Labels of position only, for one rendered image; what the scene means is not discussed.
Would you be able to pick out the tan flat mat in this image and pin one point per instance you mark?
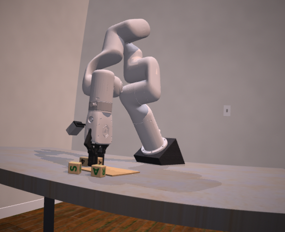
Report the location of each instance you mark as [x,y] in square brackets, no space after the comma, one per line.
[111,171]

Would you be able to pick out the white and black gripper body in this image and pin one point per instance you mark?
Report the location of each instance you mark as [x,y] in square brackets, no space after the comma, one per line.
[102,127]

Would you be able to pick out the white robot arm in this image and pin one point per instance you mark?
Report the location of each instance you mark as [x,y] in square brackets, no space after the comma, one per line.
[142,73]

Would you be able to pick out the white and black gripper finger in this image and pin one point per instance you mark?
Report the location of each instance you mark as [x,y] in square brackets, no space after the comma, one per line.
[101,151]
[92,151]

